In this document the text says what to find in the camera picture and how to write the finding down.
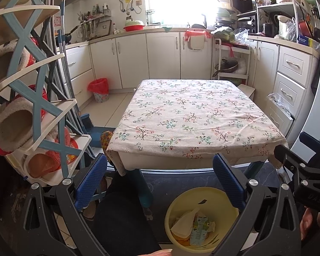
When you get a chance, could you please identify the black toaster oven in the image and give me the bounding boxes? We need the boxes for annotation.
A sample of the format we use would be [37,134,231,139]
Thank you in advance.
[237,16,258,34]

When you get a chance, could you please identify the small white stool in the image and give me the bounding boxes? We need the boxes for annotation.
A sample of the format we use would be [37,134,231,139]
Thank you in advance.
[237,84,256,102]

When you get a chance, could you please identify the person's right hand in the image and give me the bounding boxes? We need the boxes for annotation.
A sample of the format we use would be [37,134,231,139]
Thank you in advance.
[299,207,320,242]

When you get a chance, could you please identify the orange slipper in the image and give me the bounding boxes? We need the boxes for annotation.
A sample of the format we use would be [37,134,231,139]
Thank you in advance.
[28,127,79,179]

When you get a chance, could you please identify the small bin with red bag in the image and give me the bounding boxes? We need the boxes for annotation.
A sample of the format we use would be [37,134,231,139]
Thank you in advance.
[87,78,110,102]

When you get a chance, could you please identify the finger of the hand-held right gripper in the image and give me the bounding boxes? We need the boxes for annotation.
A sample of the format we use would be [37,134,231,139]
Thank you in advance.
[299,131,320,167]
[273,144,310,177]

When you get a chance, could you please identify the black wok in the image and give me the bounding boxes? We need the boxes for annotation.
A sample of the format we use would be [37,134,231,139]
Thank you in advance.
[61,25,80,44]

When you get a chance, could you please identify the white base cabinets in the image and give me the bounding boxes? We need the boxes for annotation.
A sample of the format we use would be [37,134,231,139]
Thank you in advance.
[57,29,214,107]

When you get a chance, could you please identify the blue and white shoe rack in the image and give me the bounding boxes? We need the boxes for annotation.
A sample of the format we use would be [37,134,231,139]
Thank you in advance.
[0,0,92,187]

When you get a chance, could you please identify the colourful crocheted slipper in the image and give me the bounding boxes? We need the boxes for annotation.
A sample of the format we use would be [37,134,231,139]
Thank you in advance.
[100,131,114,163]

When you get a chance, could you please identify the white kitchen cart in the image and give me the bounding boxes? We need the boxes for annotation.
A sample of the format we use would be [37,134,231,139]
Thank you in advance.
[211,37,250,86]

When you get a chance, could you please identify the bag of green vegetables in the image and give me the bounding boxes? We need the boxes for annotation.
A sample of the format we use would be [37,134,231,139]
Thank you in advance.
[211,26,236,43]

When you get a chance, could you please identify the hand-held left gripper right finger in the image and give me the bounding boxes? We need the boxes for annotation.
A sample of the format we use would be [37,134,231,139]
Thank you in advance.
[213,153,303,256]

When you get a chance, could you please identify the green steamer pot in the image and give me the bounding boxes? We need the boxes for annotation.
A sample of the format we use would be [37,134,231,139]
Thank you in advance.
[215,7,236,22]

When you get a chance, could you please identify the white counter shelf rack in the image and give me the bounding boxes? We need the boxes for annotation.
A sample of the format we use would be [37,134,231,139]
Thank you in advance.
[256,1,307,36]

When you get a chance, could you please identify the black pan with lid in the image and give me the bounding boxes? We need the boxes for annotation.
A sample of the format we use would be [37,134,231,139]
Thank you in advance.
[213,58,239,76]

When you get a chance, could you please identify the orange peel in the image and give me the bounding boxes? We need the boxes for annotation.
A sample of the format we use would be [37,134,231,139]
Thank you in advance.
[173,233,191,246]

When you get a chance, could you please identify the wall utensil rack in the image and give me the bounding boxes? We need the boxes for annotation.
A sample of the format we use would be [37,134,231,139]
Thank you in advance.
[79,4,112,40]

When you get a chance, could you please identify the blue dustpan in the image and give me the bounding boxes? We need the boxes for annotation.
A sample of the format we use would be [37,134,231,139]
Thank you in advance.
[81,113,115,148]

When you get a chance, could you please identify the blue box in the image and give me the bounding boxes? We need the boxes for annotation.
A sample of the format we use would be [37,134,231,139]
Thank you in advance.
[296,35,316,49]

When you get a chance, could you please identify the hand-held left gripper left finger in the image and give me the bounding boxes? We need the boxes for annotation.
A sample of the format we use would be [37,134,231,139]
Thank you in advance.
[24,153,110,256]

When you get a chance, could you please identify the red basin with green lid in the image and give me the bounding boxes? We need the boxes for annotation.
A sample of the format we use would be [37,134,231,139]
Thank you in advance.
[123,19,145,32]

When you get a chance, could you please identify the yellow plastic basin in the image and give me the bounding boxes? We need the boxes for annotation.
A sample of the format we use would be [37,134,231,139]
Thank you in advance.
[164,187,240,254]

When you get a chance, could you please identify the crumpled clear plastic bag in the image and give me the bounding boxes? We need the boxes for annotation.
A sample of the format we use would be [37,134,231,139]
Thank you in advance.
[267,93,294,118]

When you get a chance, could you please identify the mop with orange tip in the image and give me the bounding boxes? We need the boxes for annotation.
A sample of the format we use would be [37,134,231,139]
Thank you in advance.
[57,0,78,104]

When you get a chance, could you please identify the white drawer unit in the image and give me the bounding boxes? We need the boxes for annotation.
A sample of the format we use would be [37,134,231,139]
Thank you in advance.
[249,39,320,139]

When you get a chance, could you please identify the red and white plush slipper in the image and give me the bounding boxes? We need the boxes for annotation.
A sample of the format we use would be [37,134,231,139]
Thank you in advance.
[0,85,47,156]
[0,39,39,86]

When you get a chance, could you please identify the floral tablecloth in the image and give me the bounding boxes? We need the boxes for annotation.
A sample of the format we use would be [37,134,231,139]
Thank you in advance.
[106,79,288,175]

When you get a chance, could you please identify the white plastic wrapper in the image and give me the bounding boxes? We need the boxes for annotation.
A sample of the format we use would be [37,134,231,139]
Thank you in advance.
[171,207,200,236]

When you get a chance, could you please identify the white kettle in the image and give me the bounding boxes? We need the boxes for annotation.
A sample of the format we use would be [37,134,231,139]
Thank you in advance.
[274,15,294,40]

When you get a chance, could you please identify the black microwave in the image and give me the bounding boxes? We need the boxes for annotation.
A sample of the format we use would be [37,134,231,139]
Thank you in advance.
[229,0,256,12]

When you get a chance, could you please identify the white hanging bin red bag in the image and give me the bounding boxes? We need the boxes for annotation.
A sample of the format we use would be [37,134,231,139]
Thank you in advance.
[183,31,211,51]

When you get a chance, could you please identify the red pot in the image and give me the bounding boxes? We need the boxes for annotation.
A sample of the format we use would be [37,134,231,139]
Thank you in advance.
[299,20,314,39]

